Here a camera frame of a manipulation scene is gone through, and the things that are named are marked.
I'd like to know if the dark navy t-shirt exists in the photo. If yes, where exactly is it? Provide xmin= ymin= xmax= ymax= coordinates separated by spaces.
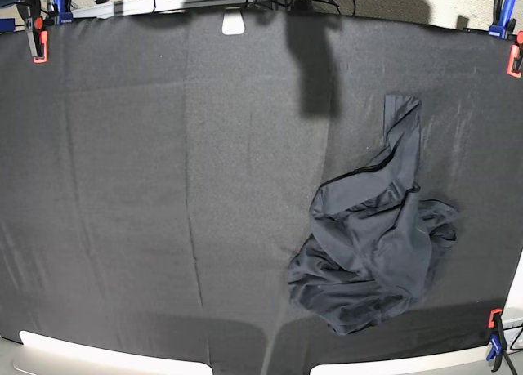
xmin=288 ymin=95 xmax=458 ymax=335

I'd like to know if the black table cover cloth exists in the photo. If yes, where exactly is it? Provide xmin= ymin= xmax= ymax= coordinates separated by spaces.
xmin=1 ymin=12 xmax=522 ymax=374

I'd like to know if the blue clamp far left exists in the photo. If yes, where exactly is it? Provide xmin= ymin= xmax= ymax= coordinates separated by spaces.
xmin=47 ymin=0 xmax=74 ymax=25

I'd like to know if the orange black clamp far left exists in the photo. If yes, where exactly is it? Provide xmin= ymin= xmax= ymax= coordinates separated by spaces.
xmin=25 ymin=16 xmax=48 ymax=64

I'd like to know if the orange clamp far right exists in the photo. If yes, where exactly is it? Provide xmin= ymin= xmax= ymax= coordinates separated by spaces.
xmin=507 ymin=31 xmax=523 ymax=78

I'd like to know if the blue clamp far right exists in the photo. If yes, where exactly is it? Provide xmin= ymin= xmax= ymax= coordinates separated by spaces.
xmin=488 ymin=0 xmax=516 ymax=39

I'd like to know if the orange blue clamp near right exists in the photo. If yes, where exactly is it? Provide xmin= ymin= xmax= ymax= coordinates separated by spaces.
xmin=486 ymin=308 xmax=518 ymax=375

